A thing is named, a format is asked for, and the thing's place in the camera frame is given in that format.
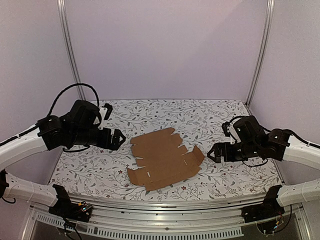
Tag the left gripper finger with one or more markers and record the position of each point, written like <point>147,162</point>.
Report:
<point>116,145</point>
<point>118,136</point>

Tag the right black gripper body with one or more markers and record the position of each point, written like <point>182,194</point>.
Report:
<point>221,153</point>

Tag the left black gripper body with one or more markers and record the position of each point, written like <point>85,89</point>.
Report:
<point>83,137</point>

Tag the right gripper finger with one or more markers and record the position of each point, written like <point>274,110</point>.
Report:
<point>216,149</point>
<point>215,157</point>

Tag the brown cardboard box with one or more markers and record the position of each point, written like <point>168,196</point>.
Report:
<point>162,160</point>

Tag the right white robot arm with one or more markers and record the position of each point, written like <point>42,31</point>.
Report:
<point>286,145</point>

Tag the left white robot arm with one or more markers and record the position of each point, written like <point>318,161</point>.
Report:
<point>47,134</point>

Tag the floral patterned table mat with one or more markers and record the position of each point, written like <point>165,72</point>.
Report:
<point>103,173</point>

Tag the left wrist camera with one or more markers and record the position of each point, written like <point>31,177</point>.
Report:
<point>103,114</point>

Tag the aluminium front rail frame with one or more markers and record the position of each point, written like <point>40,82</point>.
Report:
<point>118,219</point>

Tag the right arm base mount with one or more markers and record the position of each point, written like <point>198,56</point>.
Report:
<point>269,208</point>

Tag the left aluminium corner post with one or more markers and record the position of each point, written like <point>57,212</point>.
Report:
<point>61,6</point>

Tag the aluminium corner post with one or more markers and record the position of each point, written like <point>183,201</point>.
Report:
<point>262,51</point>
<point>61,6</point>

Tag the right aluminium corner post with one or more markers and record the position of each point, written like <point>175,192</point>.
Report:
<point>262,51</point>

